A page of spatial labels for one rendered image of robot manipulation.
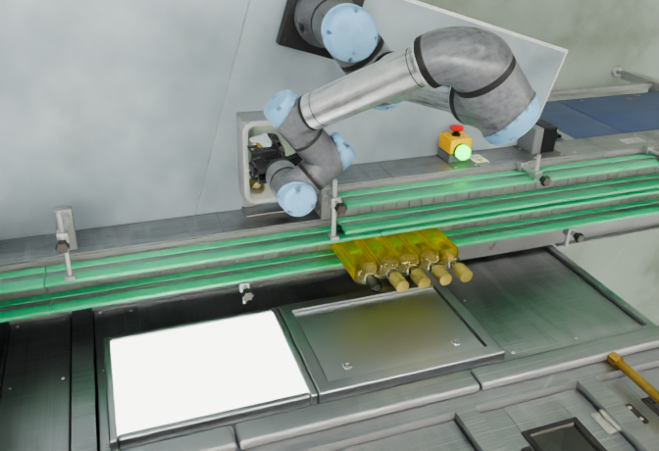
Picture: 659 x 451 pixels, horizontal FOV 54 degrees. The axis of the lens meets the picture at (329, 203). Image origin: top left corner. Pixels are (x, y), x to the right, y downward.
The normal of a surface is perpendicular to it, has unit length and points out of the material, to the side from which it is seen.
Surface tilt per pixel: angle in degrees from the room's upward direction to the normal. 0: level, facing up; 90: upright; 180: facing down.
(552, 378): 90
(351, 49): 9
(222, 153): 0
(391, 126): 0
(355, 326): 90
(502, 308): 90
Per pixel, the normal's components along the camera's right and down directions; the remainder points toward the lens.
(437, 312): 0.03, -0.90
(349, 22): 0.22, 0.36
